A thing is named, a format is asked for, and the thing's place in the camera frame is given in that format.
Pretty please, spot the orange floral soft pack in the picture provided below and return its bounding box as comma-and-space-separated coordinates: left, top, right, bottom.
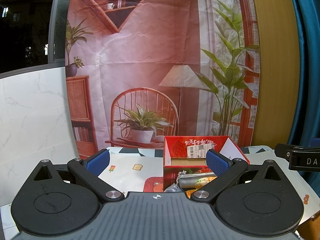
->
185, 176, 217, 198

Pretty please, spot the printed living room backdrop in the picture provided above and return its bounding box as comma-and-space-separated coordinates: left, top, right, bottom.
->
65, 0, 260, 159

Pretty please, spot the cartoon print table cloth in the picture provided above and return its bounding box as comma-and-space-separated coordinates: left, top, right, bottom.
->
0, 144, 314, 240

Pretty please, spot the red strawberry cardboard box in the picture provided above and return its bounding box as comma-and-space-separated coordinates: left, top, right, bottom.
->
163, 135, 249, 189

